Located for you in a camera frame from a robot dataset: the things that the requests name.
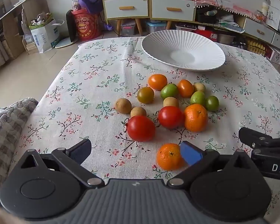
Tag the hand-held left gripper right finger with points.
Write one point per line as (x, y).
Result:
(191, 152)

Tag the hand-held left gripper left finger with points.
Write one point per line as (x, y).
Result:
(80, 150)

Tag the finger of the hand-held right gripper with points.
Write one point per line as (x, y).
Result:
(254, 137)

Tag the orange tangerine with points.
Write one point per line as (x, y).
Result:
(169, 157)
(196, 117)

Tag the small green tomato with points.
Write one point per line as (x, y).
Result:
(211, 103)

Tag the light green jujube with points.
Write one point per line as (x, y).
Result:
(169, 91)
(197, 98)

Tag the red tomato with stem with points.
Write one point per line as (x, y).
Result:
(141, 128)

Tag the tan longan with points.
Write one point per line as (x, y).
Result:
(138, 112)
(200, 87)
(123, 105)

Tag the small orange tomato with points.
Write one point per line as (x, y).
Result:
(185, 88)

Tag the dark green-brown tomato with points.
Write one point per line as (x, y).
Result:
(145, 95)

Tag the large orange tomato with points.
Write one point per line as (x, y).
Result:
(157, 81)

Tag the white ribbed plate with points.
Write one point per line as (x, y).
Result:
(189, 51)

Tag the white red small carton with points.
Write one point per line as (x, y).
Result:
(274, 56)

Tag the floral tablecloth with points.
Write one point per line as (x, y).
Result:
(95, 86)

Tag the yellow egg carton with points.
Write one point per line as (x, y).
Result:
(256, 47)

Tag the grey checked blanket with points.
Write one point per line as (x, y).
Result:
(4, 133)

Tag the long low wooden cabinet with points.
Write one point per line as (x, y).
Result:
(259, 30)

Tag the glass jar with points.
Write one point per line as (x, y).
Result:
(260, 15)

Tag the red flat box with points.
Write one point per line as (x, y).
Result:
(205, 35)

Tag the white paper bag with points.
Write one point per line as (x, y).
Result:
(45, 36)

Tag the red round bucket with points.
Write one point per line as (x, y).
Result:
(86, 28)

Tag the black panel on round stand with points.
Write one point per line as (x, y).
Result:
(70, 25)

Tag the black case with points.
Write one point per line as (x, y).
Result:
(206, 16)

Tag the blue-lid clear storage box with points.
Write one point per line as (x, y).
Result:
(156, 26)

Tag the small white plush toy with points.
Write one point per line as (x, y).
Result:
(39, 19)

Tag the pink cloth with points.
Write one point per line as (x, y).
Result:
(212, 0)

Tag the low wooden drawer cabinet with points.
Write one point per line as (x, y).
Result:
(172, 9)

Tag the wooden wall shelf unit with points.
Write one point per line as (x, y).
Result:
(35, 7)

